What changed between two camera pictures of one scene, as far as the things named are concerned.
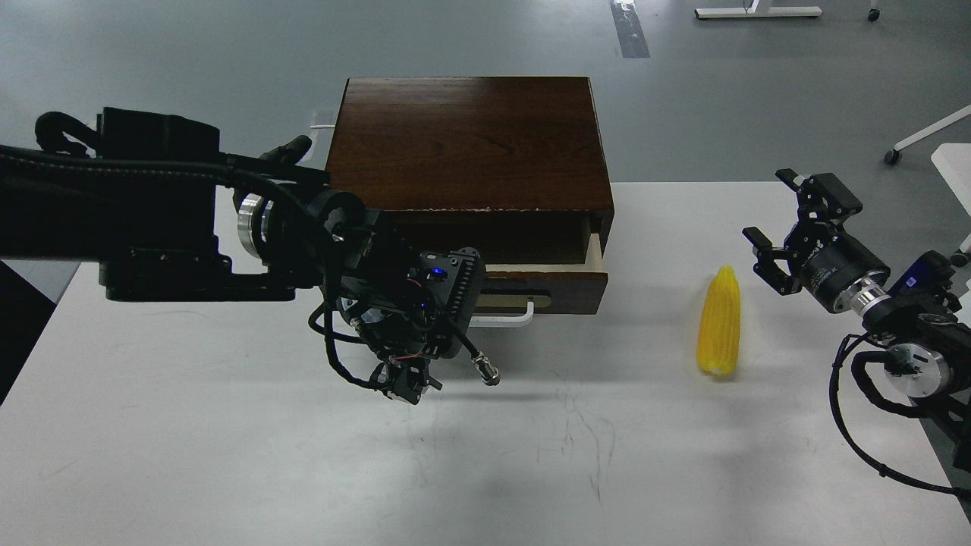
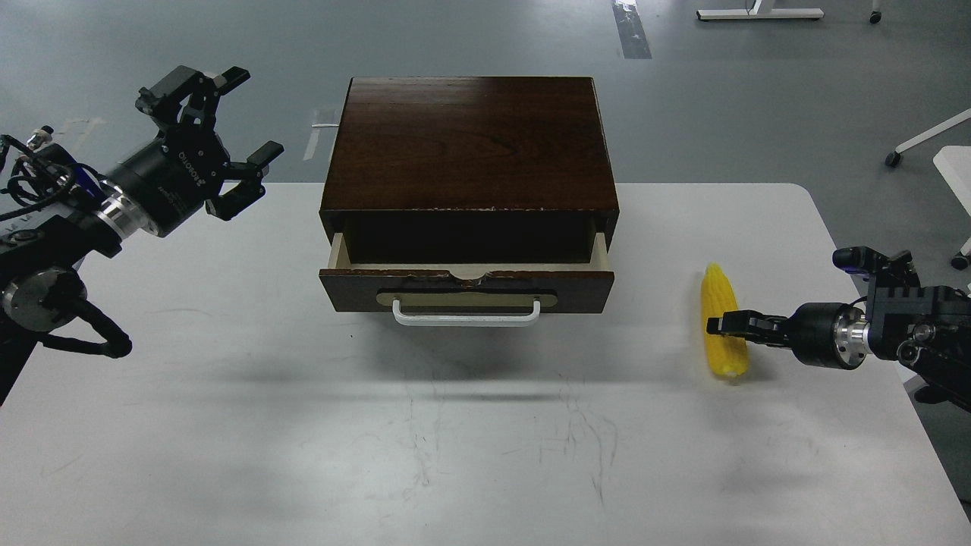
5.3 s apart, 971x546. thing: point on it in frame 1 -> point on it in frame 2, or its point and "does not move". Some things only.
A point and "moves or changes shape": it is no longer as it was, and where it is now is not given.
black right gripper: (838, 272) -> (829, 334)
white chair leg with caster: (894, 155) does not move
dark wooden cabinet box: (513, 167) does not move
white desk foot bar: (755, 8) does not move
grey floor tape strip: (630, 32) does not move
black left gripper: (411, 306) -> (173, 178)
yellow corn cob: (719, 325) moves or changes shape
